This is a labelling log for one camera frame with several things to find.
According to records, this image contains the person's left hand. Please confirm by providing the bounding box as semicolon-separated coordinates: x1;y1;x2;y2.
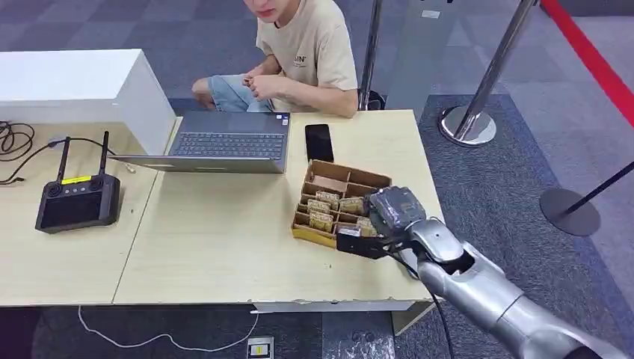
249;74;290;102

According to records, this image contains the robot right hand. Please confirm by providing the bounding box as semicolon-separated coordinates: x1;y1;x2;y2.
363;185;428;240

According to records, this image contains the person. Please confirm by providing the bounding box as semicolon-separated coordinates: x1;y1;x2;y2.
191;0;360;120

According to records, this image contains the grey open laptop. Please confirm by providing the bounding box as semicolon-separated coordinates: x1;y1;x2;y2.
108;110;292;175

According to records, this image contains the black smartphone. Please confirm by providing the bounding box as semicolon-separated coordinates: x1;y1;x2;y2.
304;123;335;164

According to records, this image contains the wooden card box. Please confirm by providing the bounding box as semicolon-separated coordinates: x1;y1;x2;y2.
290;159;393;251

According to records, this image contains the chrome stanchion with black base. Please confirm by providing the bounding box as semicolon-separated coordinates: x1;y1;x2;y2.
357;0;387;112

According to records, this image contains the pale wooden desk leg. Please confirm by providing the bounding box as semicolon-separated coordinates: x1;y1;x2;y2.
390;301;440;337

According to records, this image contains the clear plastic wrap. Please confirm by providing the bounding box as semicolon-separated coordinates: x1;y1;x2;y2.
321;336;397;359

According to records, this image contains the black stanchion with dark base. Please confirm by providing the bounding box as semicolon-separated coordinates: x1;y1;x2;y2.
539;161;634;239

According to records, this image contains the white rectangular box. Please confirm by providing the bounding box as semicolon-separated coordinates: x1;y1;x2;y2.
0;48;177;156

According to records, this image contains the floor power socket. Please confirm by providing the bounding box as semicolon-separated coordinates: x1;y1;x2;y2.
246;337;275;359

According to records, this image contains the black remote controller with antennas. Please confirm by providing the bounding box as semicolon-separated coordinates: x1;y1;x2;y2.
34;130;122;235

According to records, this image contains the red barrier belt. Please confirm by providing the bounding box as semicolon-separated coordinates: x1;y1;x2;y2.
539;0;634;131

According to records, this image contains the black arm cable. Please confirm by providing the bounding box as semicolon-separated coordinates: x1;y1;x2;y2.
387;250;457;359

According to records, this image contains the long black cable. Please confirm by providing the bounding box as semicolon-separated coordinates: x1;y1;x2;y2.
0;137;118;186

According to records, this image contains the coiled black cable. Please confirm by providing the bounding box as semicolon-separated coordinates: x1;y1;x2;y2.
0;120;36;162

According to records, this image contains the white floor cable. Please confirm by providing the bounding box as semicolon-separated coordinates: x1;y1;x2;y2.
77;305;260;354

